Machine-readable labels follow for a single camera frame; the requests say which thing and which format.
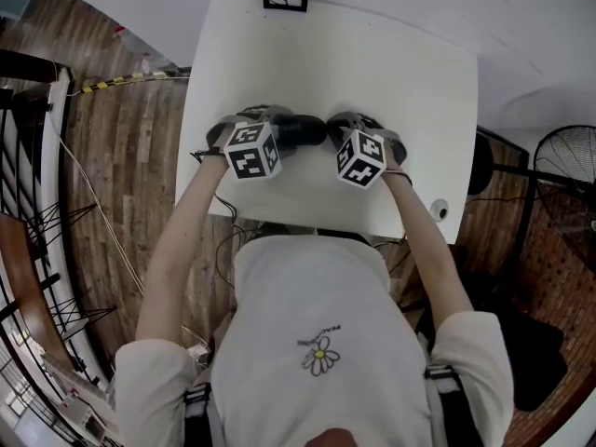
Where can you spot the black oblong case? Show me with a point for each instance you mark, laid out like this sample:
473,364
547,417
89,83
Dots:
300,131

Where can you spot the black metal stair railing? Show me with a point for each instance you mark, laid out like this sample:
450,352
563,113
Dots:
23,166

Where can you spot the person's right forearm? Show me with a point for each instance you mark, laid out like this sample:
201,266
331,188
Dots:
428,259

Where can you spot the black standing fan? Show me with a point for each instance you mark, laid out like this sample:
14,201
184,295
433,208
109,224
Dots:
568,170

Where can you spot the black office chair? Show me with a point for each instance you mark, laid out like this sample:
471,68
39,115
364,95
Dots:
540,366

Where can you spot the white daisy print t-shirt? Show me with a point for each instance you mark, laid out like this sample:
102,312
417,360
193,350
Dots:
316,305

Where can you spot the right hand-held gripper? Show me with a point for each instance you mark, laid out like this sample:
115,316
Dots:
361,161

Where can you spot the person's left forearm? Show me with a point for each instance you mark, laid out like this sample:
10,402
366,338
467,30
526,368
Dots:
186,240

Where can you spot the clear plastic bag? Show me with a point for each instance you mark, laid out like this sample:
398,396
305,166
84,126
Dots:
132,47

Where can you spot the white electrical box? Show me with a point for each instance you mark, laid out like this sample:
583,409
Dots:
86,419

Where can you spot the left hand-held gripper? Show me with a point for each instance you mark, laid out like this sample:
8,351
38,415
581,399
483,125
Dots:
253,152

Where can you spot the yellow black striped bar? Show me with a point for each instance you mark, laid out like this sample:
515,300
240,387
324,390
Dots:
121,80

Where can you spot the brown wooden handrail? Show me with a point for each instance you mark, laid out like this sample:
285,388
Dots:
28,287

